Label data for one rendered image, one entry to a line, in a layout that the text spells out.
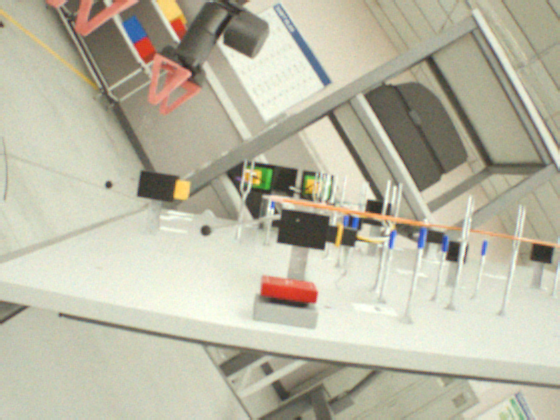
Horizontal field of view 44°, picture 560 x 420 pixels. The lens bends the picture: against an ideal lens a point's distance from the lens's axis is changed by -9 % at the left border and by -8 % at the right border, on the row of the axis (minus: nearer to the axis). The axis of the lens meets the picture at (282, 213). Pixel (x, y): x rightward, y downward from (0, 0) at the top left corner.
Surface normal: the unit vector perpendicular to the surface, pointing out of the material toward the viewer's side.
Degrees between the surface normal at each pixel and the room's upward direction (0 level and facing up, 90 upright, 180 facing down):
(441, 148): 90
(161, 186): 90
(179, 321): 90
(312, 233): 94
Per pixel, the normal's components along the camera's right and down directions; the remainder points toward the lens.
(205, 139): -0.04, -0.06
